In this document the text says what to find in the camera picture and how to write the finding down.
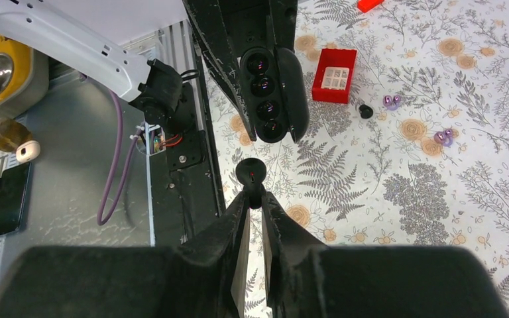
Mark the black earbud charging case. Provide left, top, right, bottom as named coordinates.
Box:
left=240, top=47, right=310, bottom=143

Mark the small white round device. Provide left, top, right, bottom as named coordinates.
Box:
left=15, top=140, right=41, bottom=164

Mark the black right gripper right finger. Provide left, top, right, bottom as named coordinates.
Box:
left=261, top=193, right=508, bottom=317

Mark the red rectangular block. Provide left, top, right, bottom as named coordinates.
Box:
left=357, top=0, right=384, bottom=13

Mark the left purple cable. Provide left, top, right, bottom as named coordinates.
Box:
left=96, top=87, right=143, bottom=227

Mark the black smartphone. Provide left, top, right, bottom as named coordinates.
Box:
left=0, top=162, right=32, bottom=236

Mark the red plastic tray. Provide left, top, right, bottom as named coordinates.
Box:
left=311, top=48, right=357, bottom=104

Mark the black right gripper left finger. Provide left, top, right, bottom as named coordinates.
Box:
left=0, top=192, right=249, bottom=317

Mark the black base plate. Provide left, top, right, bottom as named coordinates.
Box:
left=147, top=83, right=225, bottom=246

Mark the floral patterned mat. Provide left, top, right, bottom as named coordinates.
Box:
left=207, top=1, right=509, bottom=312

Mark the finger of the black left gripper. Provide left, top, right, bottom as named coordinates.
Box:
left=183, top=0, right=256, bottom=141
left=265, top=0, right=298, bottom=51

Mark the black earbud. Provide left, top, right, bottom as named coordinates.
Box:
left=358, top=104, right=374, bottom=119
left=235, top=158, right=267, bottom=209

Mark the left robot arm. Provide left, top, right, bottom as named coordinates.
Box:
left=0, top=1, right=309, bottom=143

